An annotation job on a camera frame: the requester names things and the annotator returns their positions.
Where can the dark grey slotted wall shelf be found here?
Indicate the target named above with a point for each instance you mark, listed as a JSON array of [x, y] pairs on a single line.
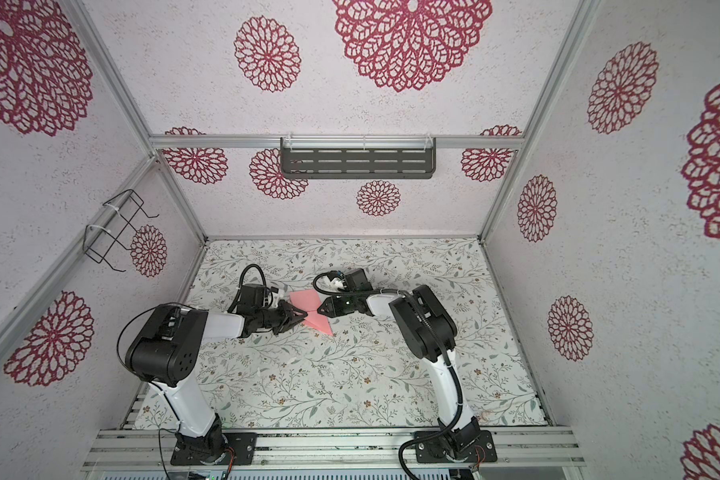
[[311, 160]]

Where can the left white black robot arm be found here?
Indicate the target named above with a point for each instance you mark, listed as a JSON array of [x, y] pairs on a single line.
[[165, 351]]

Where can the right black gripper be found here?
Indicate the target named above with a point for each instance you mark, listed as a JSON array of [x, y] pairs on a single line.
[[333, 308]]

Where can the black wire wall rack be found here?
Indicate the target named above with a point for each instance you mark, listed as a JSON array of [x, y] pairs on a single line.
[[100, 239]]

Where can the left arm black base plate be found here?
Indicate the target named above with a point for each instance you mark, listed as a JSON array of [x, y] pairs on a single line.
[[214, 450]]

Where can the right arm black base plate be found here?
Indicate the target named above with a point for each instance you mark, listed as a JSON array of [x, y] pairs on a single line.
[[482, 450]]

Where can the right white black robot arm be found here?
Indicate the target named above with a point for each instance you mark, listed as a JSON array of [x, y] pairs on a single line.
[[430, 334]]

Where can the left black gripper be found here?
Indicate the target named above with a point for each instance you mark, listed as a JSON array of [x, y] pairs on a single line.
[[286, 309]]

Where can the aluminium front rail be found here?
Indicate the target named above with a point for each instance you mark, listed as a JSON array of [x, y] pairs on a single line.
[[377, 448]]

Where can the pink square paper sheet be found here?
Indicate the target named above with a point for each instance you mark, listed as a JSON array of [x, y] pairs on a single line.
[[309, 301]]

